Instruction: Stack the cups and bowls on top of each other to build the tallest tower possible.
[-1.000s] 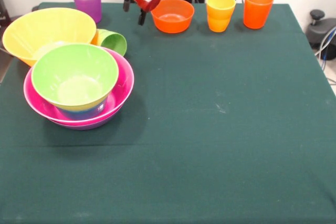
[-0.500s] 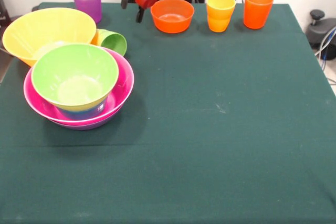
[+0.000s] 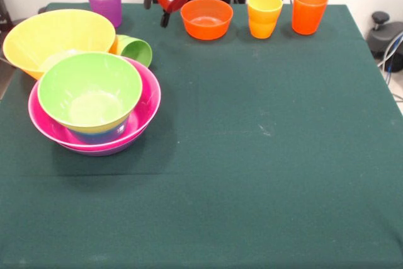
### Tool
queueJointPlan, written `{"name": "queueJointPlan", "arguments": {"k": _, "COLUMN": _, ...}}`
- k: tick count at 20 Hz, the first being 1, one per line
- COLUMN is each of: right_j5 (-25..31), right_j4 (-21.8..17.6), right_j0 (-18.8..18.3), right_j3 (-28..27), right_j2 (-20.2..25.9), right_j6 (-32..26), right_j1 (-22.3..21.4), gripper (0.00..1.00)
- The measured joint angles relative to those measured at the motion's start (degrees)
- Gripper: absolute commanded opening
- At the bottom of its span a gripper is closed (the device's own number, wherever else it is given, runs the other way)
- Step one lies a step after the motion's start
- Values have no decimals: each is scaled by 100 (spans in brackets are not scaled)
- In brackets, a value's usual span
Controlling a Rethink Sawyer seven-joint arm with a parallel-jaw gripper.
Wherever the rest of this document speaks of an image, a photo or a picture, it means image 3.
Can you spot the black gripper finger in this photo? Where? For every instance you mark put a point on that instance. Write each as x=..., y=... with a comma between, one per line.
x=147, y=0
x=164, y=19

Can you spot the green cup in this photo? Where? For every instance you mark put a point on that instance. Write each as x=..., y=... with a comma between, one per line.
x=138, y=51

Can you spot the large pink bowl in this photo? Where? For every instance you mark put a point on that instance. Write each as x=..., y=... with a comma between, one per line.
x=149, y=92

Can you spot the yellow-orange cup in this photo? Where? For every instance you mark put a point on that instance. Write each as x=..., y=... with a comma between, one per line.
x=263, y=23

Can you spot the green bowl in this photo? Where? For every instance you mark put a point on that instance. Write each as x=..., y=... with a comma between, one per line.
x=88, y=77

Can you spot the blue bowl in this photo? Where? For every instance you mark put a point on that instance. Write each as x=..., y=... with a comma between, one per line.
x=97, y=136

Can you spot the orange bowl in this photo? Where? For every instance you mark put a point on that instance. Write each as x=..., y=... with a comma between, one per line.
x=204, y=29

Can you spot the purple cup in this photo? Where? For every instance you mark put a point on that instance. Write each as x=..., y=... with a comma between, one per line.
x=105, y=1

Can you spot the large yellow bowl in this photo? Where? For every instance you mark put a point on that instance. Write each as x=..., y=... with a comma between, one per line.
x=31, y=39

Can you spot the orange cup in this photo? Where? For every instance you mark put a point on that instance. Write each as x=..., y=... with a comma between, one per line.
x=308, y=14

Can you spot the dark grey equipment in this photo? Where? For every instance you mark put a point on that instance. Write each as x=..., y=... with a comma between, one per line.
x=3, y=17

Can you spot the purple bowl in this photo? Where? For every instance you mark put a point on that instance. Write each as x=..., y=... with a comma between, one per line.
x=104, y=153

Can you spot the dark green tablecloth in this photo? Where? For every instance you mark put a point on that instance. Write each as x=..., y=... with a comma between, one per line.
x=252, y=171

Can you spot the black clamp device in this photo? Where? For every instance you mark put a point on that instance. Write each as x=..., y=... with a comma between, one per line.
x=381, y=37

